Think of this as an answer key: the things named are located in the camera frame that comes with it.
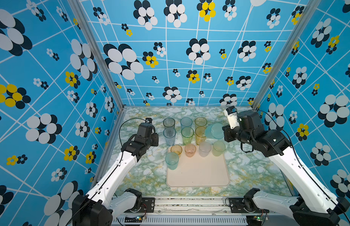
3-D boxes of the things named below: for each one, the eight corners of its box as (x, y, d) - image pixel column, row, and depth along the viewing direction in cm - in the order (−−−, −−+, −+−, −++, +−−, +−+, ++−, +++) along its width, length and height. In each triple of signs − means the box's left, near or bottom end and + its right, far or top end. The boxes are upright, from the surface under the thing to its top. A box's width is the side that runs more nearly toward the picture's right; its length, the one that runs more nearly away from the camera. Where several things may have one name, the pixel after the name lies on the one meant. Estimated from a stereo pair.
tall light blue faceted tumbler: (162, 143, 99) (160, 134, 90) (168, 135, 104) (167, 125, 94) (172, 148, 97) (171, 139, 88) (177, 139, 101) (177, 130, 92)
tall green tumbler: (186, 149, 96) (187, 139, 86) (178, 141, 100) (178, 131, 90) (195, 142, 99) (196, 132, 89) (187, 134, 103) (187, 124, 93)
